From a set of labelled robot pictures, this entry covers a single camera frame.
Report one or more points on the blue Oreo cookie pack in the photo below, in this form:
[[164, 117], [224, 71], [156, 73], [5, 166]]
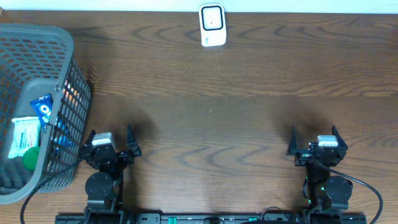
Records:
[[43, 109]]

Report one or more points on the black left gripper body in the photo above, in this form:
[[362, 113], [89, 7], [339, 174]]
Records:
[[122, 160]]

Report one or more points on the grey plastic mesh basket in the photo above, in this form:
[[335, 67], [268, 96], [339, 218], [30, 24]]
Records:
[[38, 61]]

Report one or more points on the green lid white jar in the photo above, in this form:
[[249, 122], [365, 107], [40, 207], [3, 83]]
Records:
[[30, 158]]

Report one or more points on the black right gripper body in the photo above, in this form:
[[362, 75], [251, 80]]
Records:
[[303, 157]]

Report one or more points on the white barcode scanner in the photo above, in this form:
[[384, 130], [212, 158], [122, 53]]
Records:
[[212, 25]]

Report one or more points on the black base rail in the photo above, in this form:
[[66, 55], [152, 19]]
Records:
[[156, 218]]

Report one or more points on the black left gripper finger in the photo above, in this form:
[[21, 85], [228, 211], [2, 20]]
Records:
[[132, 143], [88, 142]]

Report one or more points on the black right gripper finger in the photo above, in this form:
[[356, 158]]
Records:
[[342, 146], [293, 147]]

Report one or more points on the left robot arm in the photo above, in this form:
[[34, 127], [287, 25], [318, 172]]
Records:
[[104, 188]]

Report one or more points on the white mint tissue pack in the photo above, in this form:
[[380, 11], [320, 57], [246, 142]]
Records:
[[25, 136]]

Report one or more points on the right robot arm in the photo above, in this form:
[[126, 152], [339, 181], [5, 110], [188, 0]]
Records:
[[328, 194]]

